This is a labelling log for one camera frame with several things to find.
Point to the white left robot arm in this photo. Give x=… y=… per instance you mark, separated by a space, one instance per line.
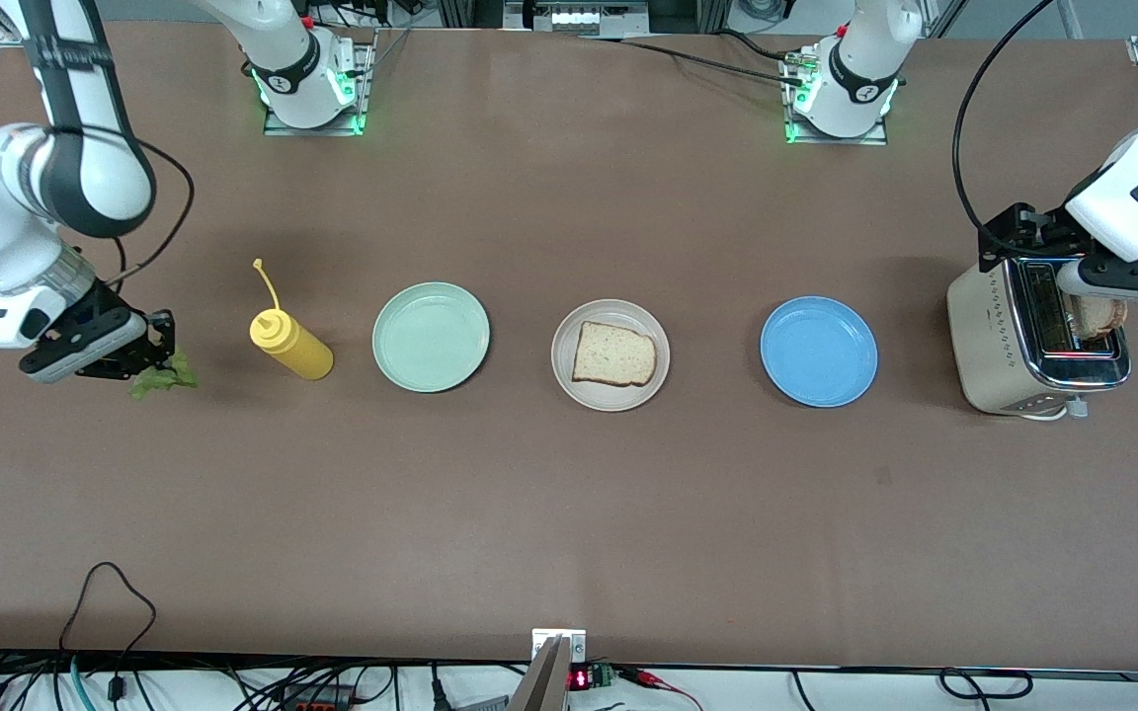
x=1137 y=197

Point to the red digit display module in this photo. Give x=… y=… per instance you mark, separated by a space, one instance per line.
x=580 y=679

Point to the white bread slice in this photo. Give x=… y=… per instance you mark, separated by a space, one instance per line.
x=613 y=354
x=1102 y=316

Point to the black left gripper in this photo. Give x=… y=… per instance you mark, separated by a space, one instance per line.
x=1031 y=231

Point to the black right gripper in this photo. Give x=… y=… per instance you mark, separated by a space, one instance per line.
x=107 y=308

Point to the beige chrome toaster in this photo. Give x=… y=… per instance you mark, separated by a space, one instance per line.
x=984 y=336

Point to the beige plate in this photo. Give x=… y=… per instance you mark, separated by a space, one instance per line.
x=569 y=326

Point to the pale green plate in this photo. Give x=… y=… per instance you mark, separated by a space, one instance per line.
x=431 y=338

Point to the black device with white lights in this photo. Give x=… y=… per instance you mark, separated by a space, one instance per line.
x=579 y=18

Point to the blue plate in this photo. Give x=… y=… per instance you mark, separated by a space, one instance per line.
x=819 y=353

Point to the small white mounting plate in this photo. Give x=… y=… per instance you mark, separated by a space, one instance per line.
x=576 y=647

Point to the yellow squeeze bottle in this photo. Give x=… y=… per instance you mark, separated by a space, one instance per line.
x=302 y=351

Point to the green lettuce leaf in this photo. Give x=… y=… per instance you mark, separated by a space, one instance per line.
x=172 y=382

